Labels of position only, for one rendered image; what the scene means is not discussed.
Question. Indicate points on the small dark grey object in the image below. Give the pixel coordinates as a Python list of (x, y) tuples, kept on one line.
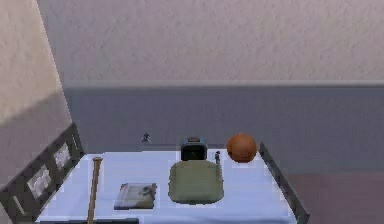
[(145, 137)]

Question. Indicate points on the bed with pale blue sheet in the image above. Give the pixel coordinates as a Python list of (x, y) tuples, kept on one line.
[(250, 196)]

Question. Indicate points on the wooden baseball bat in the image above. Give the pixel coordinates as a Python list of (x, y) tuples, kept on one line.
[(94, 190)]

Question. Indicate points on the grey book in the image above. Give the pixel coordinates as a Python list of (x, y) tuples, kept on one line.
[(136, 196)]

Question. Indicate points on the black alarm clock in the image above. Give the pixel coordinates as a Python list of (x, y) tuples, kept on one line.
[(193, 151)]

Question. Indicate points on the small dark pen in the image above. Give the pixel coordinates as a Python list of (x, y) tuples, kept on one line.
[(218, 158)]

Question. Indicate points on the orange basketball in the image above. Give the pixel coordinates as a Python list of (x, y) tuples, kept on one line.
[(241, 147)]

